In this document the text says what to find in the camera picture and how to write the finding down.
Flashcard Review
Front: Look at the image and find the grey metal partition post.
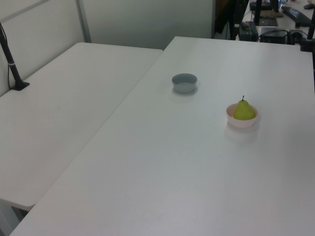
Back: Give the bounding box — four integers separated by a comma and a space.
75, 0, 92, 44

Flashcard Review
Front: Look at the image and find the black keyboard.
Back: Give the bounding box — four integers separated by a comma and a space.
281, 6, 312, 27

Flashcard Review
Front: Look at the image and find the black and green device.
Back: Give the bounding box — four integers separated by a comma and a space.
237, 21, 259, 42

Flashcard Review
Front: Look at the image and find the black camera stand pole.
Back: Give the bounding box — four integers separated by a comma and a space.
0, 22, 31, 91

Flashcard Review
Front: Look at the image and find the black upright monitor stand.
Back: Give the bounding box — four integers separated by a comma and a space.
254, 0, 263, 26

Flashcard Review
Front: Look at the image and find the black electronics box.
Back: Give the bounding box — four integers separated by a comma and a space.
258, 27, 289, 44

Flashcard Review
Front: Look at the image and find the black clamp stand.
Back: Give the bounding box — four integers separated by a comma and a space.
298, 14, 315, 53

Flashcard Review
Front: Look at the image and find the green pear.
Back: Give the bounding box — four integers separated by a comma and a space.
233, 95, 256, 121

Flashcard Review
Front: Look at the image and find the thin black stand cable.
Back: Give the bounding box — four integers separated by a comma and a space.
6, 64, 12, 89

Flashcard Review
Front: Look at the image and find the pink plastic bowl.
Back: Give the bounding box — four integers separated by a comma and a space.
226, 103, 259, 128

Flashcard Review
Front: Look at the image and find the brown wooden board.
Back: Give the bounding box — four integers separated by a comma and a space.
250, 9, 284, 18

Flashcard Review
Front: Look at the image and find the grey plastic bowl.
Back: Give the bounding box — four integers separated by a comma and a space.
171, 73, 198, 93

